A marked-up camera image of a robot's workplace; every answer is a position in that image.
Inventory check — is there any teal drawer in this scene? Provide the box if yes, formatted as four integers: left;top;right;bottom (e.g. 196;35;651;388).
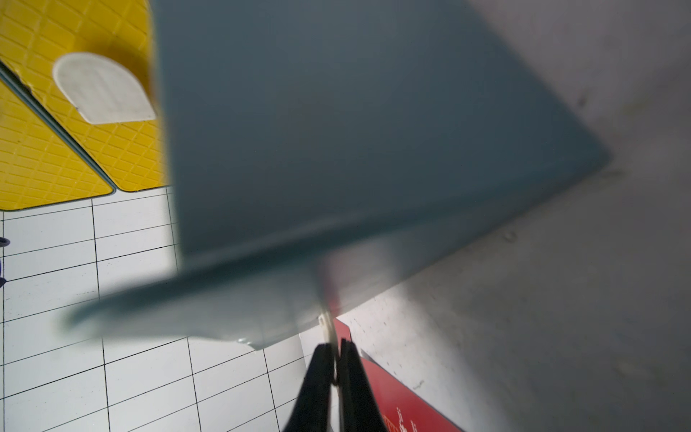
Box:
65;1;608;349

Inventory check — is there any yellow drawer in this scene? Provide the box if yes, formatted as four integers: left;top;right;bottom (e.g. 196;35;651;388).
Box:
1;84;113;212
1;1;166;192

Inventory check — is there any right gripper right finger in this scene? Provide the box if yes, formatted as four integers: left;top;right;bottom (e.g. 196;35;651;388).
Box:
337;338;387;432

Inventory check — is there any red postcard small white text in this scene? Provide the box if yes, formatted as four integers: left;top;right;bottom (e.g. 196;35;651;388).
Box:
317;258;465;432

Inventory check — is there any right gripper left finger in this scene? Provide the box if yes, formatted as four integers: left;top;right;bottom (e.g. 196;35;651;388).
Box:
283;343;336;432

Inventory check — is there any teal drawer cabinet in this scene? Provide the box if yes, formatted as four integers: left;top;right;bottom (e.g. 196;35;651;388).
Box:
1;62;118;194

